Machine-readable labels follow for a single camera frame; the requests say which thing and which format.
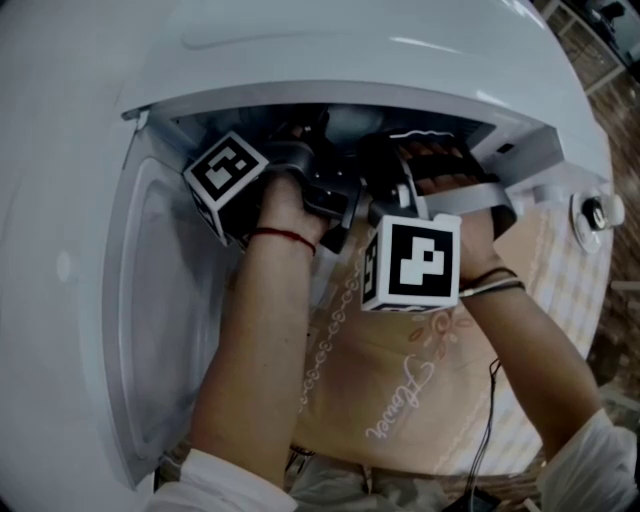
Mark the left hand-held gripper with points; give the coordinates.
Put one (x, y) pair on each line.
(225, 170)

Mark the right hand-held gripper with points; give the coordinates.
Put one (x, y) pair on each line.
(420, 260)

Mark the person's right forearm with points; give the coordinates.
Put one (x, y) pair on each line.
(525, 360)

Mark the person's left forearm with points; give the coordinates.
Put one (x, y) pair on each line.
(250, 350)

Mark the person's left hand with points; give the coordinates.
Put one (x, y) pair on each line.
(285, 205)

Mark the person's right hand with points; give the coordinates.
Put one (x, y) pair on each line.
(480, 245)

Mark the white microwave oven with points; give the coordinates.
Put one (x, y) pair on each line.
(350, 50)

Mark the white round dish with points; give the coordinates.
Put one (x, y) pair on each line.
(580, 227)

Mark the black and white cup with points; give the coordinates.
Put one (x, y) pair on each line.
(605, 210)

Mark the person's white shirt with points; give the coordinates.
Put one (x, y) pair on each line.
(590, 465)

